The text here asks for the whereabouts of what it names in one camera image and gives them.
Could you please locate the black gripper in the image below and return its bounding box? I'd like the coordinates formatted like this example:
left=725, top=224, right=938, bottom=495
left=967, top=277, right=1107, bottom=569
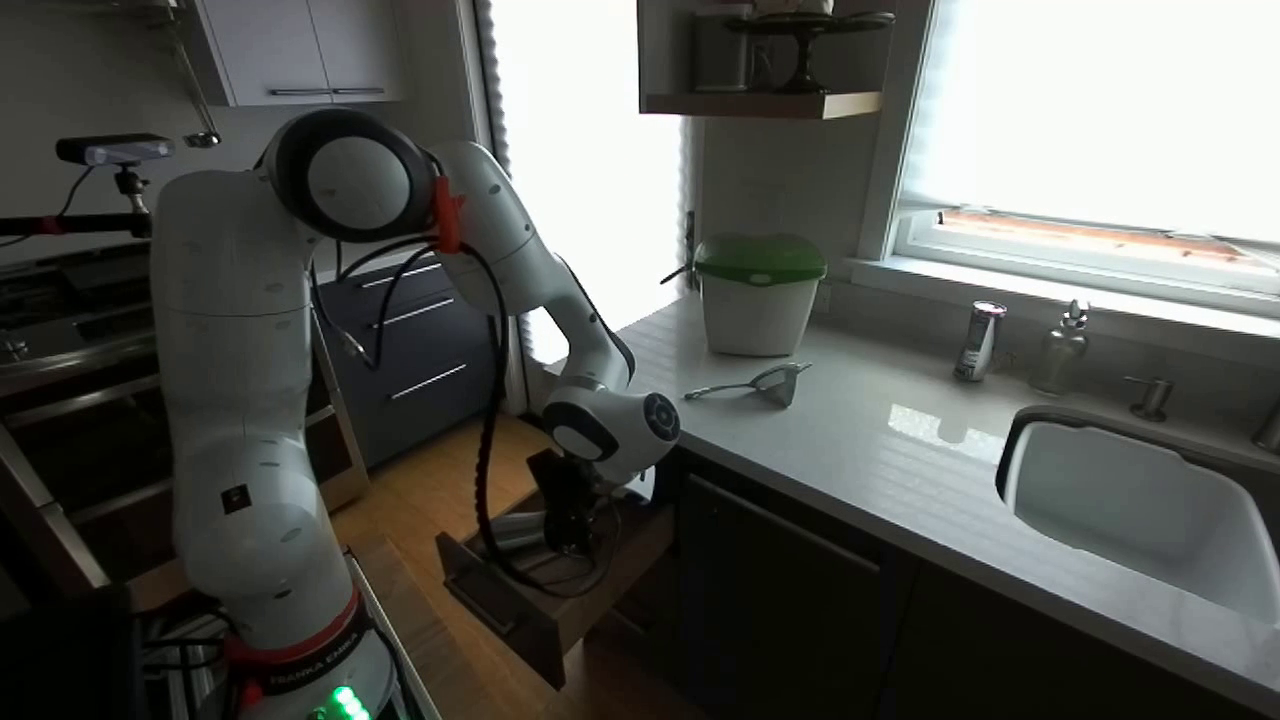
left=528, top=450, right=606, bottom=558

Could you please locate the silver metal vessel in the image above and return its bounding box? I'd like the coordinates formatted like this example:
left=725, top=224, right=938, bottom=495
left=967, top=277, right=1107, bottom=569
left=495, top=512, right=544, bottom=547

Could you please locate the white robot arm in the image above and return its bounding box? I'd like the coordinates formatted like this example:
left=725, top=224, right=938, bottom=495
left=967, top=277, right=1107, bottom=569
left=151, top=111, right=680, bottom=720

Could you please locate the open wooden drawer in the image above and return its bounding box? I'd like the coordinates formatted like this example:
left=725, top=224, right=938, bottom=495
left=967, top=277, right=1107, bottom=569
left=438, top=503, right=674, bottom=690

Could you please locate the dark blue drawer cabinet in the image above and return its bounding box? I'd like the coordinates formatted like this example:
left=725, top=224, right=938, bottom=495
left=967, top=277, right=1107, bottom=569
left=320, top=256, right=493, bottom=469

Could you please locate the small metal strainer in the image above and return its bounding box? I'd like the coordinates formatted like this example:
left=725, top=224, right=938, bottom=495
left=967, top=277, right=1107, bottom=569
left=685, top=366, right=812, bottom=407

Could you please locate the white bin green lid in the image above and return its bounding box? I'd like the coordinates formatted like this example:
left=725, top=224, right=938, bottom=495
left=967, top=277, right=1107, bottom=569
left=695, top=238, right=830, bottom=357

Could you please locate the tiered cake stand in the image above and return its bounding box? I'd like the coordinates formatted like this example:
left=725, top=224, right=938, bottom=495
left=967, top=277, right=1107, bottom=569
left=725, top=0, right=895, bottom=96

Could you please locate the white kitchen sink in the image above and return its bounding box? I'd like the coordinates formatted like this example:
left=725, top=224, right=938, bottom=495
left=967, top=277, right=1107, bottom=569
left=995, top=412, right=1280, bottom=623

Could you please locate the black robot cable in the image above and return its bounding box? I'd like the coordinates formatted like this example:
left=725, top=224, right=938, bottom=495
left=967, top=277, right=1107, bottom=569
left=334, top=231, right=613, bottom=606

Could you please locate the wooden wall shelf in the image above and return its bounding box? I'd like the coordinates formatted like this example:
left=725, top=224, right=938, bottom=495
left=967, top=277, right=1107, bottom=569
left=640, top=91, right=884, bottom=126

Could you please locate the white upper wall cabinet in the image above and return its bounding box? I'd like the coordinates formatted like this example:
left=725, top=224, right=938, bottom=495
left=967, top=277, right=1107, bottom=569
left=191, top=0, right=406, bottom=107

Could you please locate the camera on tripod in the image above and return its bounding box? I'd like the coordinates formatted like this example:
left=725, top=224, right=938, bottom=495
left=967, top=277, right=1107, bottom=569
left=57, top=133, right=171, bottom=210

